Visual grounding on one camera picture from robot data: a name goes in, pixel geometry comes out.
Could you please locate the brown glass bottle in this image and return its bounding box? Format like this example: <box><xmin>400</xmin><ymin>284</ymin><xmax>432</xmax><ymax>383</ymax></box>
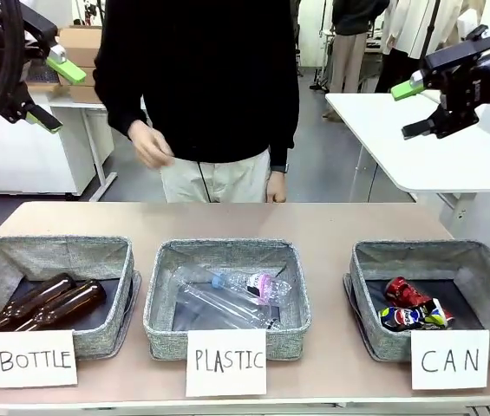
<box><xmin>10</xmin><ymin>279</ymin><xmax>108</xmax><ymax>333</ymax></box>
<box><xmin>0</xmin><ymin>272</ymin><xmax>77</xmax><ymax>334</ymax></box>

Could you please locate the red soda can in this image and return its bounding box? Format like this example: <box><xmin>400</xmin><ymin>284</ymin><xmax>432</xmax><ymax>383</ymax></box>
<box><xmin>384</xmin><ymin>276</ymin><xmax>435</xmax><ymax>311</ymax></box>

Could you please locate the crushed blue Pepsi can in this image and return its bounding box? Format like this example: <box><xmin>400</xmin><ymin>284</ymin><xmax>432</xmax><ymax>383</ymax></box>
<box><xmin>377</xmin><ymin>297</ymin><xmax>456</xmax><ymax>333</ymax></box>

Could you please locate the bottle with pink label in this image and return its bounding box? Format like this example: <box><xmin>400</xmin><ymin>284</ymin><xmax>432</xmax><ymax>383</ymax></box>
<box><xmin>212</xmin><ymin>271</ymin><xmax>293</xmax><ymax>307</ymax></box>

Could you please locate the large clear plastic bottle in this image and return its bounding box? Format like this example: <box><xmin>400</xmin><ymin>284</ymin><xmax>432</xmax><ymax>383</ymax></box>
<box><xmin>170</xmin><ymin>264</ymin><xmax>283</xmax><ymax>333</ymax></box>

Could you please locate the person's right forearm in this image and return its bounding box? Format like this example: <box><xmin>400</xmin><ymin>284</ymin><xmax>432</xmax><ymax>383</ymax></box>
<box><xmin>94</xmin><ymin>55</ymin><xmax>153</xmax><ymax>140</ymax></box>

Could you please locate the person's left forearm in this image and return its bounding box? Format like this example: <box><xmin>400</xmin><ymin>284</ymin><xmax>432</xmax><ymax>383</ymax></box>
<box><xmin>269</xmin><ymin>86</ymin><xmax>300</xmax><ymax>168</ymax></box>

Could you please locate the dark wicker basket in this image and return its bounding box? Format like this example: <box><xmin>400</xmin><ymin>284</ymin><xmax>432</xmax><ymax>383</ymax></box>
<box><xmin>25</xmin><ymin>64</ymin><xmax>60</xmax><ymax>86</ymax></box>

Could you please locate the grey fabric basket labelled bottle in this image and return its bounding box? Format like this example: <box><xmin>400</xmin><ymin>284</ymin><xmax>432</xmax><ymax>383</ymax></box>
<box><xmin>0</xmin><ymin>236</ymin><xmax>143</xmax><ymax>363</ymax></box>

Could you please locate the grey fabric basket labelled can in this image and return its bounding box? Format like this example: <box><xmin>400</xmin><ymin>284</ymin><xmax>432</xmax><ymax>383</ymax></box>
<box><xmin>343</xmin><ymin>240</ymin><xmax>490</xmax><ymax>363</ymax></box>

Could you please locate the grey fabric basket labelled plastic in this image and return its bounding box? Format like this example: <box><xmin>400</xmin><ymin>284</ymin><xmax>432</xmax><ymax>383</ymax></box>
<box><xmin>142</xmin><ymin>237</ymin><xmax>313</xmax><ymax>361</ymax></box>

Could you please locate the white paper sign CAN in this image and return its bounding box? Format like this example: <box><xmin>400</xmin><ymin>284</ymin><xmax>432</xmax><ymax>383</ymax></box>
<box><xmin>409</xmin><ymin>329</ymin><xmax>490</xmax><ymax>390</ymax></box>

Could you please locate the person's right hand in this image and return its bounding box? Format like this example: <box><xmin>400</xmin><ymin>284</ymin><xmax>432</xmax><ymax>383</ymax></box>
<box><xmin>127</xmin><ymin>120</ymin><xmax>175</xmax><ymax>170</ymax></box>

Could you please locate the person's left hand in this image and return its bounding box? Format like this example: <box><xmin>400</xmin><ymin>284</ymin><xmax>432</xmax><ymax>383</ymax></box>
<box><xmin>265</xmin><ymin>169</ymin><xmax>289</xmax><ymax>204</ymax></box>

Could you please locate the white desk with metal legs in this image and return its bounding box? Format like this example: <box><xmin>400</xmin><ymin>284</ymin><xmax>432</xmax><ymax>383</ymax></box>
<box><xmin>0</xmin><ymin>93</ymin><xmax>119</xmax><ymax>204</ymax></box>

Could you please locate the open cardboard box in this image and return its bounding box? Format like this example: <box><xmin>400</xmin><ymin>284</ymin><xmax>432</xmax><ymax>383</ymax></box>
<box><xmin>56</xmin><ymin>25</ymin><xmax>103</xmax><ymax>70</ymax></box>

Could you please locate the white side table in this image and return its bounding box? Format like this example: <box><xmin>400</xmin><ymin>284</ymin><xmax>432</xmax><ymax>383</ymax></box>
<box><xmin>325</xmin><ymin>91</ymin><xmax>490</xmax><ymax>204</ymax></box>

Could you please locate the bystander in white coat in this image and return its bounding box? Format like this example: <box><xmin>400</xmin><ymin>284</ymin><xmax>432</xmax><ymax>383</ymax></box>
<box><xmin>374</xmin><ymin>0</ymin><xmax>445</xmax><ymax>94</ymax></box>

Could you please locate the bystander in beige clothes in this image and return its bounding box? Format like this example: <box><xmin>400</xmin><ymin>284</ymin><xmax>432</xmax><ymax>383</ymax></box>
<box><xmin>437</xmin><ymin>0</ymin><xmax>487</xmax><ymax>49</ymax></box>

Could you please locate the black tripod pole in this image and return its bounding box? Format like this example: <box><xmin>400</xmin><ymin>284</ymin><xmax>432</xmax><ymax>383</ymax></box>
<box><xmin>424</xmin><ymin>0</ymin><xmax>441</xmax><ymax>60</ymax></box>

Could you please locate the bystander in dark jacket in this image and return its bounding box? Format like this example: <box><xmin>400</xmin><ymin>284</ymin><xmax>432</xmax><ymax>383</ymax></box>
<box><xmin>330</xmin><ymin>0</ymin><xmax>391</xmax><ymax>94</ymax></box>

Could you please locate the person in black sweater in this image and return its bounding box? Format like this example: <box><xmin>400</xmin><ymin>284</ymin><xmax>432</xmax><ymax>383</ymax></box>
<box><xmin>94</xmin><ymin>0</ymin><xmax>300</xmax><ymax>204</ymax></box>

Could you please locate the white paper sign BOTTLE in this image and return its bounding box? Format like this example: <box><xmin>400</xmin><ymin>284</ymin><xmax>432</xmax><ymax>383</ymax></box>
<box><xmin>0</xmin><ymin>329</ymin><xmax>79</xmax><ymax>388</ymax></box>

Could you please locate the white paper sign PLASTIC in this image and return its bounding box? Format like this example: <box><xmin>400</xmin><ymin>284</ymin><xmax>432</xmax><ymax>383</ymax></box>
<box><xmin>186</xmin><ymin>328</ymin><xmax>268</xmax><ymax>398</ymax></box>

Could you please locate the thin black hanging cord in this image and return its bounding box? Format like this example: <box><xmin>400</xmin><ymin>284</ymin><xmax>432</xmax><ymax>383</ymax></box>
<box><xmin>198</xmin><ymin>159</ymin><xmax>211</xmax><ymax>203</ymax></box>

